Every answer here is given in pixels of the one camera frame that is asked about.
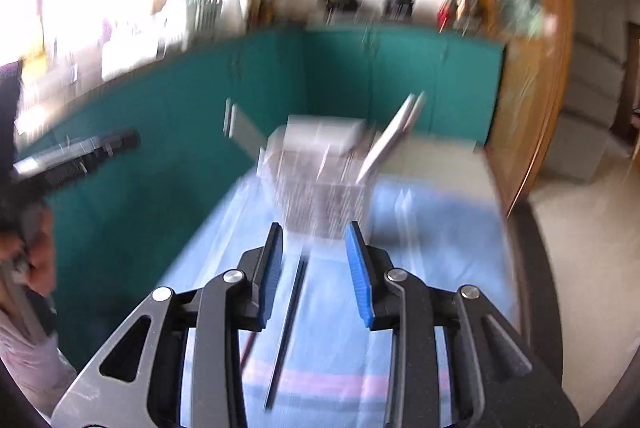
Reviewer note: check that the white perforated utensil basket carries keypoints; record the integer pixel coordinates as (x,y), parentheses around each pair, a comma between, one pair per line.
(320,198)

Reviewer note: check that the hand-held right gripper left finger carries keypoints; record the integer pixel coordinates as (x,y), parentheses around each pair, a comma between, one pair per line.
(270,278)

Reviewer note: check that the black chopstick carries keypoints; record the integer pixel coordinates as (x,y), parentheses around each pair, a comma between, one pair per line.
(287,333)

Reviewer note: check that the blue striped cloth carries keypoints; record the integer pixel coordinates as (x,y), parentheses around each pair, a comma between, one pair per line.
(325,358)

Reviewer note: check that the white dish rack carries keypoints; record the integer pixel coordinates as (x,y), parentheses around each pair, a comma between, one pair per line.
(210,2)

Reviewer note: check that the black wok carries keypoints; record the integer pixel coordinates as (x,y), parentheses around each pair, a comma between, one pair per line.
(342,5)

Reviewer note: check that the wooden glass sliding door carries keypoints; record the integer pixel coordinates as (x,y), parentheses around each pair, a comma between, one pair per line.
(555,57)

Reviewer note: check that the pinkish brown chopstick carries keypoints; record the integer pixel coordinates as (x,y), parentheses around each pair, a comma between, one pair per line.
(412,112)

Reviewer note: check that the green base cabinets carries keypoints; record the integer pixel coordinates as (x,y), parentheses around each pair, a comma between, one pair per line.
(150,132)

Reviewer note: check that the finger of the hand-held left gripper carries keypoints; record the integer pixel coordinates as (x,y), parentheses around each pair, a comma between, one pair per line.
(100,147)

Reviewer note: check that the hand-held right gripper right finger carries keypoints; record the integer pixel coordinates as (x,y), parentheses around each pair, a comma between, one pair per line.
(360,278)

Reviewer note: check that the grey refrigerator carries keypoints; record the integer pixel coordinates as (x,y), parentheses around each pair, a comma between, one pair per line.
(590,107)

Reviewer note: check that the black cooking pot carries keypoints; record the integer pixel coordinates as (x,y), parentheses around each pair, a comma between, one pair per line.
(400,5)

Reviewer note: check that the white chopstick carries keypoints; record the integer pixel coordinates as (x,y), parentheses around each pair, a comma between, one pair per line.
(387,140)

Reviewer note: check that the person's left hand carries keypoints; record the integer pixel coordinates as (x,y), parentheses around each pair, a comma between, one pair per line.
(42,253)

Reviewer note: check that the red canister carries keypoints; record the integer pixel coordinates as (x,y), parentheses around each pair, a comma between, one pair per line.
(444,13)

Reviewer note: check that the person's left forearm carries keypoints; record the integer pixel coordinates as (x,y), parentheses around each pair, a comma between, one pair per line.
(30,358)

